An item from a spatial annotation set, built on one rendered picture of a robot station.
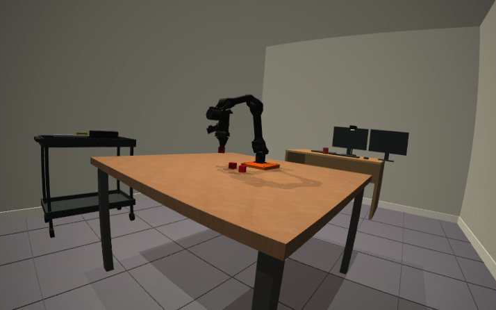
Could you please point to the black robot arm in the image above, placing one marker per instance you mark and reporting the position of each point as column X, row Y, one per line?
column 256, row 109

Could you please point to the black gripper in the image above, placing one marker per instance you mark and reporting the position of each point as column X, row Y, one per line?
column 222, row 133

